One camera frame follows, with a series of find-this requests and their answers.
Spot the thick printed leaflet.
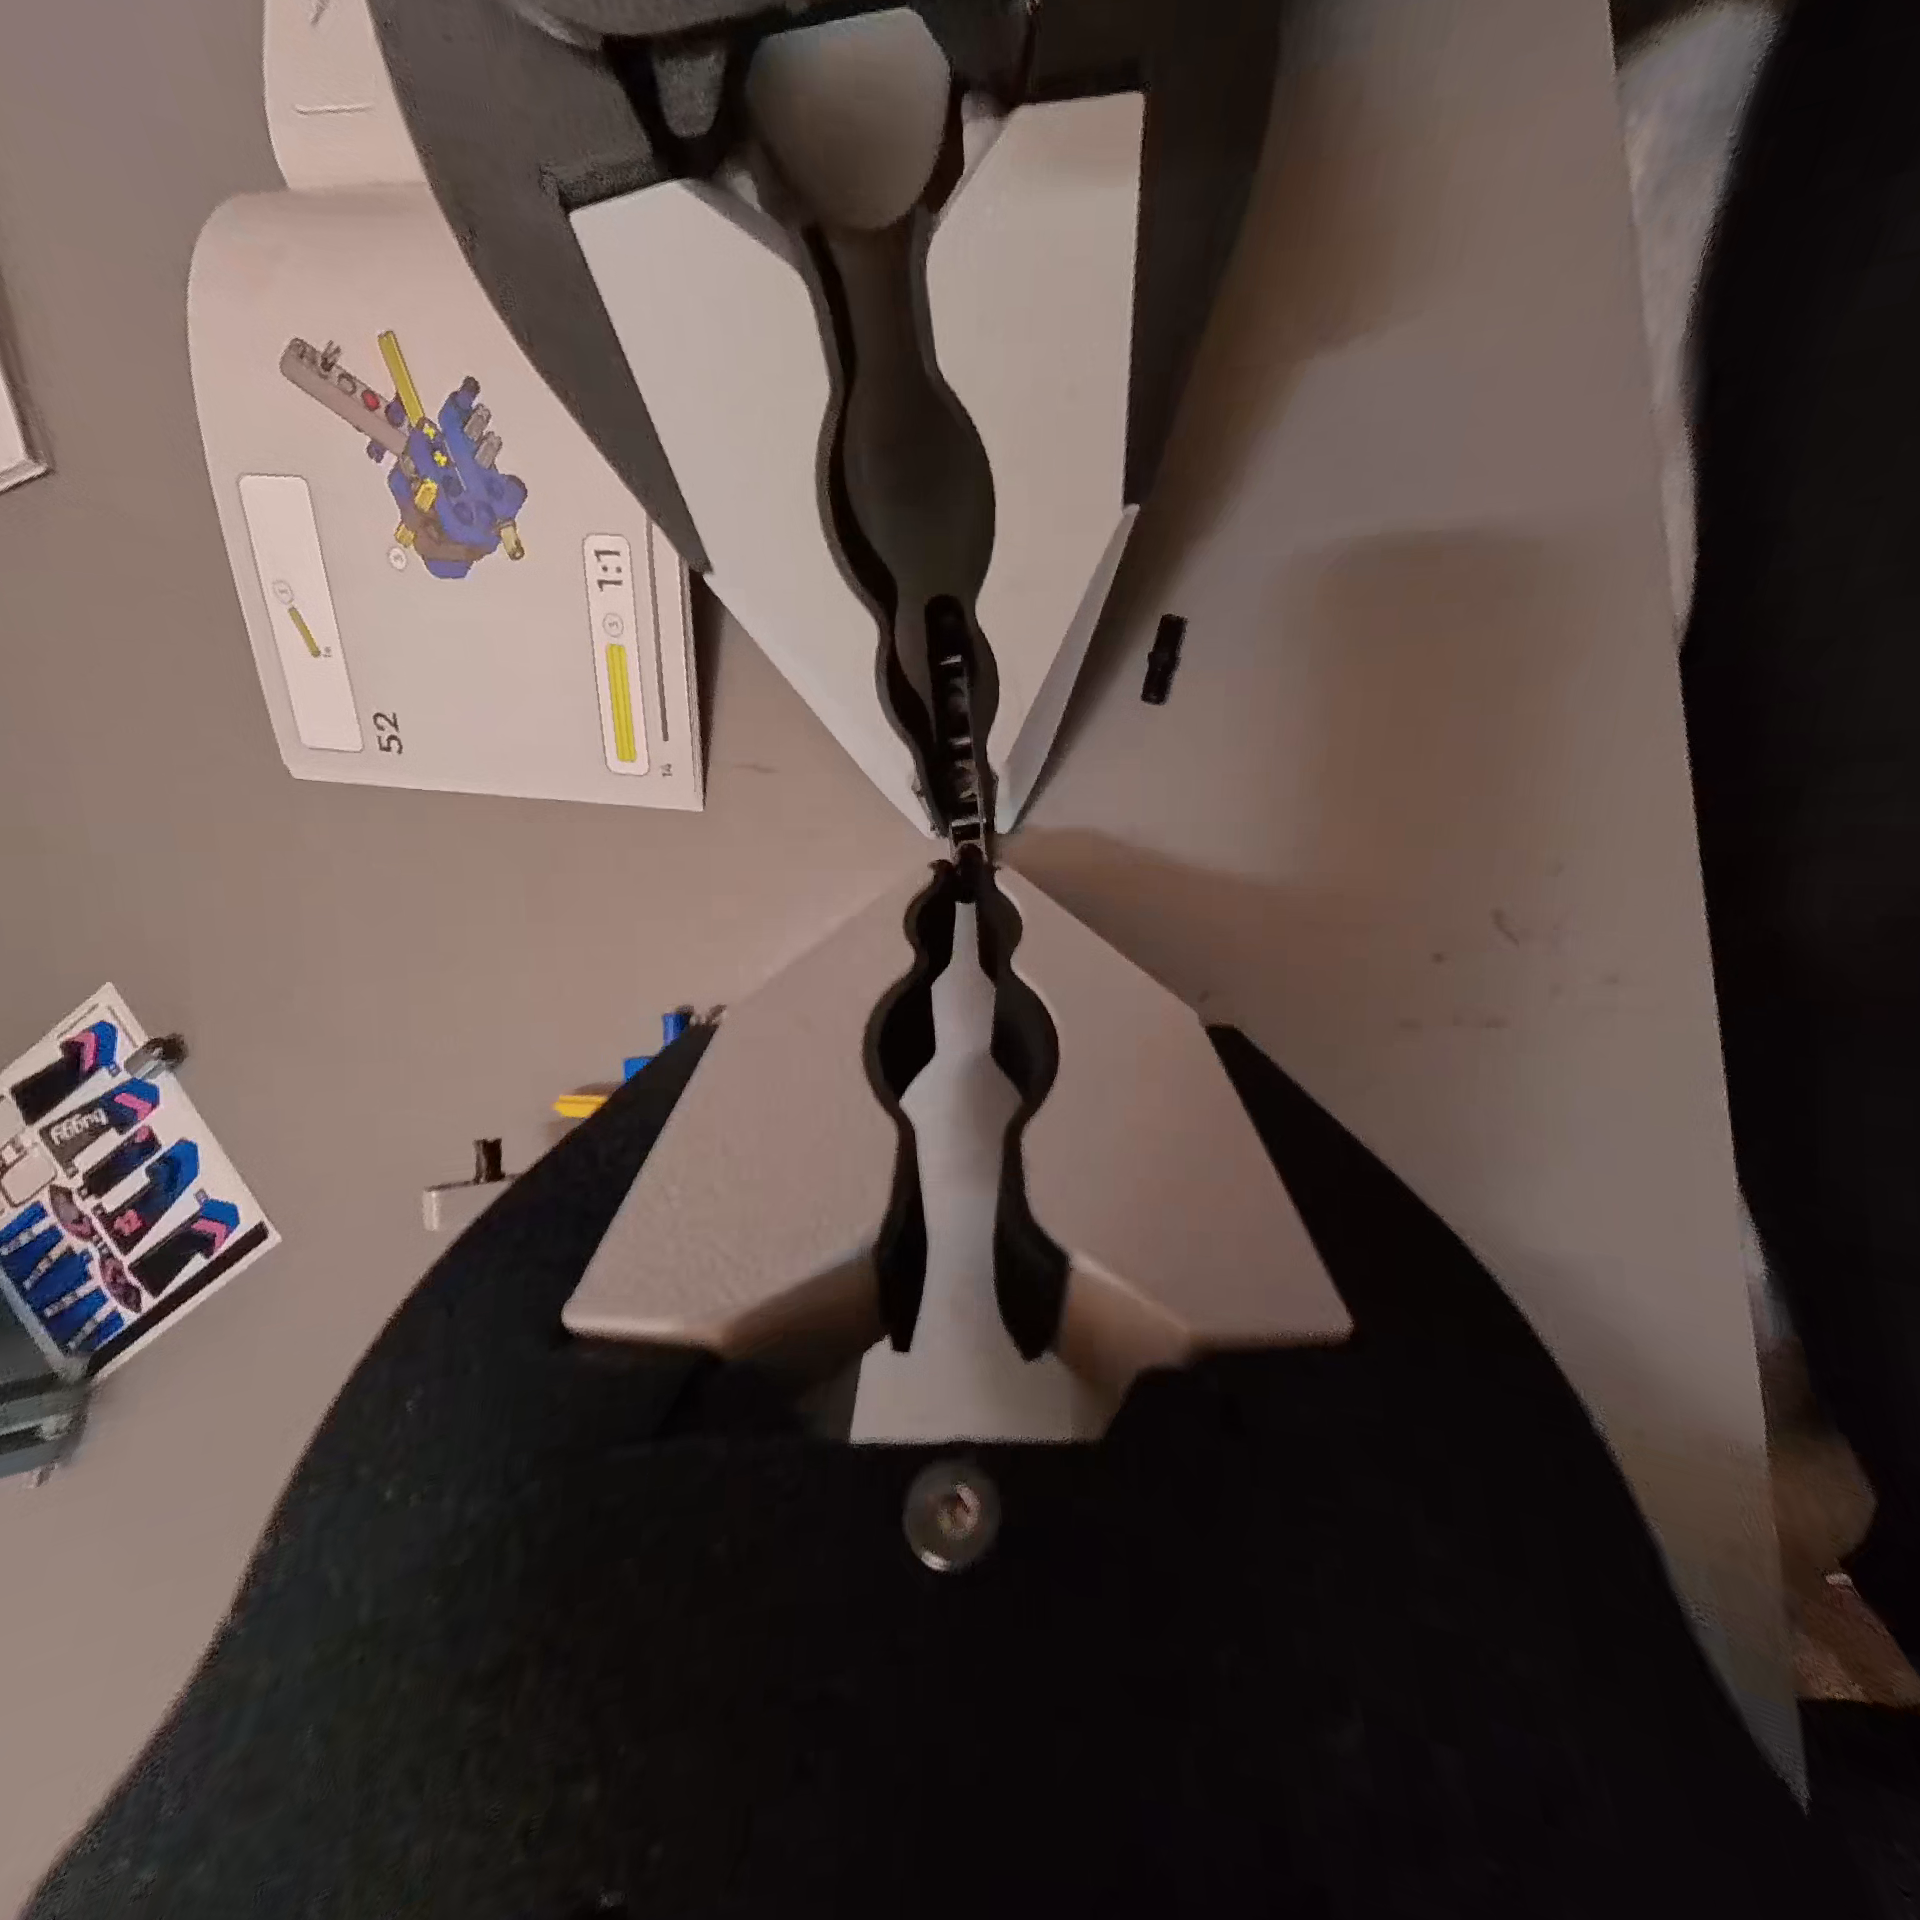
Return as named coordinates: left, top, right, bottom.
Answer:
left=0, top=322, right=53, bottom=495

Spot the partly built toy car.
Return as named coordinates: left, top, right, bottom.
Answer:
left=0, top=1275, right=96, bottom=1482

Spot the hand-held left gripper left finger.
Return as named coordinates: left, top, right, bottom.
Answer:
left=563, top=867, right=957, bottom=1443

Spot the open instruction booklet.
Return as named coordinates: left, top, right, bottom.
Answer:
left=187, top=0, right=707, bottom=815

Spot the pale fuzzy cloth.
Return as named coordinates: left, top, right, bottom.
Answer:
left=1615, top=0, right=1779, bottom=639

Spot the sticker sheet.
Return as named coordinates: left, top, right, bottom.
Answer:
left=0, top=983, right=283, bottom=1386

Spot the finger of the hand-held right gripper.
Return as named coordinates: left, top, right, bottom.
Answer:
left=565, top=171, right=962, bottom=838
left=922, top=90, right=1150, bottom=838

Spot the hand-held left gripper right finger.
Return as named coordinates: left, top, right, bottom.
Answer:
left=971, top=867, right=1356, bottom=1443

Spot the black toy beam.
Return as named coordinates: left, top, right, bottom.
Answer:
left=922, top=596, right=1000, bottom=875

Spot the blue toy brick assembly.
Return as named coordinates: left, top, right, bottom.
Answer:
left=423, top=1007, right=725, bottom=1237

